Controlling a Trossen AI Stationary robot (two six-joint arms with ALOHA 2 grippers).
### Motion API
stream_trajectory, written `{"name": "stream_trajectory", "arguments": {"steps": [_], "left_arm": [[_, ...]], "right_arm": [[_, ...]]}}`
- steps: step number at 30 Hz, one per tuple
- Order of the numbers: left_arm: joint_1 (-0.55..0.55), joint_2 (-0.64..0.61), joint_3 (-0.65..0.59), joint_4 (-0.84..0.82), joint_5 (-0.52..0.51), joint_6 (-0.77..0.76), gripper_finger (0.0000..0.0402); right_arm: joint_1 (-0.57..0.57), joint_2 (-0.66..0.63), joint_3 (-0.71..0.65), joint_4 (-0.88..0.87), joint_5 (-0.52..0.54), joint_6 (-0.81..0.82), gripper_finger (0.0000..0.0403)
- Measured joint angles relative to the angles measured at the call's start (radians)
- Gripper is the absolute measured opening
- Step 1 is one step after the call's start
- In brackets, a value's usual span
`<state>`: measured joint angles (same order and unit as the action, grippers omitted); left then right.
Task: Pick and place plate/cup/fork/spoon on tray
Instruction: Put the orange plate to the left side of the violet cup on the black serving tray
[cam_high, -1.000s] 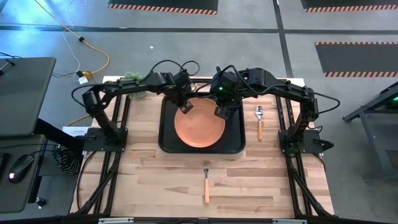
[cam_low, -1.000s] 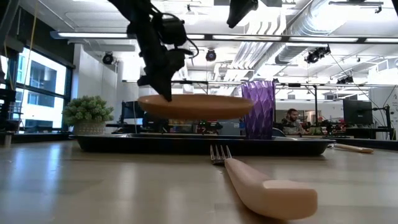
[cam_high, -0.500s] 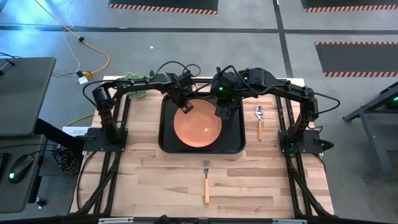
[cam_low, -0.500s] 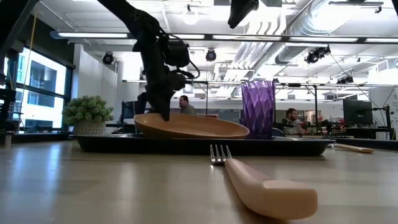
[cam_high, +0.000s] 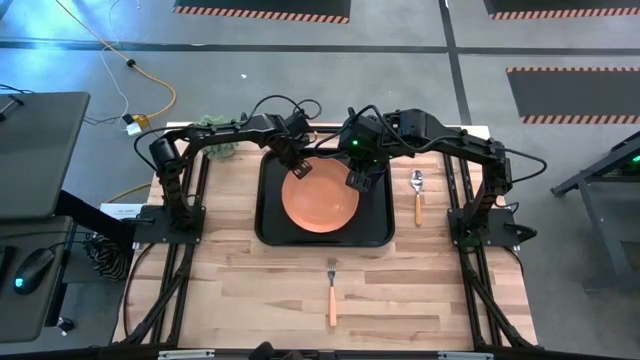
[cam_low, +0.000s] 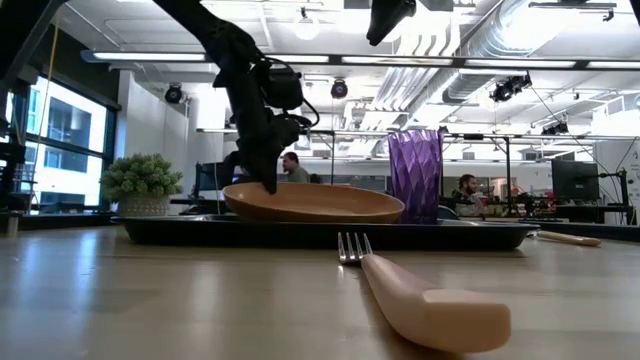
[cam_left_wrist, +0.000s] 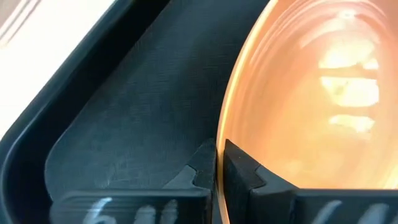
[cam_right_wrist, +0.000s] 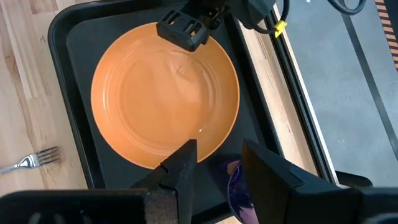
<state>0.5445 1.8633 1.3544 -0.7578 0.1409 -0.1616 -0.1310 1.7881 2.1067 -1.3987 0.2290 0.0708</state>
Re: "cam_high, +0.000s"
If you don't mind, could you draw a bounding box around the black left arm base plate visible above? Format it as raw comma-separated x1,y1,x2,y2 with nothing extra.
132,204,206,246

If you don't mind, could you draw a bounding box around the black desk clamp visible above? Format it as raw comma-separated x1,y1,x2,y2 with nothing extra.
0,94,25,124

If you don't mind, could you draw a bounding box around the white floor cable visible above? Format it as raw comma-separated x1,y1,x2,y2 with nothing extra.
97,0,131,129

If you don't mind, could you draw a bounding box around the black rectangular tray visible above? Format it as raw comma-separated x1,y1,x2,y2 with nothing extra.
254,146,396,248

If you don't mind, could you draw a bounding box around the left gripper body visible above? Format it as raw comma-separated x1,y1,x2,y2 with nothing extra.
272,133,310,170

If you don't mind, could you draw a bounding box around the yellow floor cable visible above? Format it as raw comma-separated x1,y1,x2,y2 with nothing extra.
54,0,177,121

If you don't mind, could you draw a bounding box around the dark grey desk top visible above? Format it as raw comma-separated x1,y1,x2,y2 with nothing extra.
0,91,92,221

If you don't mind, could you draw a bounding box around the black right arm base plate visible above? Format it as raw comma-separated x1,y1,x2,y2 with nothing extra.
447,207,539,250

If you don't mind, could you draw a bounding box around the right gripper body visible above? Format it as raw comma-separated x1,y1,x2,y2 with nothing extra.
338,114,395,175

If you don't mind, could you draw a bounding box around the black computer mouse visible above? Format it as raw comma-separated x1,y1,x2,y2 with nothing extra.
12,248,56,296

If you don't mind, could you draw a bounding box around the black looped cable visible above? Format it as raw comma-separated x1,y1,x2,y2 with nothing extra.
122,242,156,341

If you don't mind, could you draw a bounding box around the neighbouring black workstation frame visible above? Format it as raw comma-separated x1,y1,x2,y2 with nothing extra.
549,130,640,291

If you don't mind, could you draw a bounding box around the silver table edge bracket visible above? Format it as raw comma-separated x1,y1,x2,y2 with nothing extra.
437,351,495,360
157,349,216,360

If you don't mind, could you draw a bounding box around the black aluminium table frame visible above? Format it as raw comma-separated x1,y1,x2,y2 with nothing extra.
112,109,539,351

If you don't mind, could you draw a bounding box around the spoon with orange handle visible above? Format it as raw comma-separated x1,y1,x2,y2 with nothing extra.
410,169,425,227

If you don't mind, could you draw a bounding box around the white paper label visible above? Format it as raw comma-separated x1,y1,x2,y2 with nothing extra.
98,202,145,221

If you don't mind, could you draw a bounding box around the black lower desk surface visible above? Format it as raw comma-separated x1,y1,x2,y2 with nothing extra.
0,215,76,344

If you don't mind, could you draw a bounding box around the fork with pink handle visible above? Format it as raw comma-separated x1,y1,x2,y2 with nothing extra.
326,256,339,329

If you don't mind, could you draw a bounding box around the orange round plate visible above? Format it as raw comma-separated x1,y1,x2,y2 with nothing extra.
281,156,361,235

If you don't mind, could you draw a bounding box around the black white striped coil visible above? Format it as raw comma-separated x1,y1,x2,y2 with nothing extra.
82,234,134,281

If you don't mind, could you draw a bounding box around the black mat with striped edge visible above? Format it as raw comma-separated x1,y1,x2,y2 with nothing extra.
482,0,640,21
172,0,352,25
505,66,640,125

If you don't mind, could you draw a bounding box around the green potted plant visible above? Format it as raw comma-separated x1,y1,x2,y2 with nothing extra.
197,114,241,161

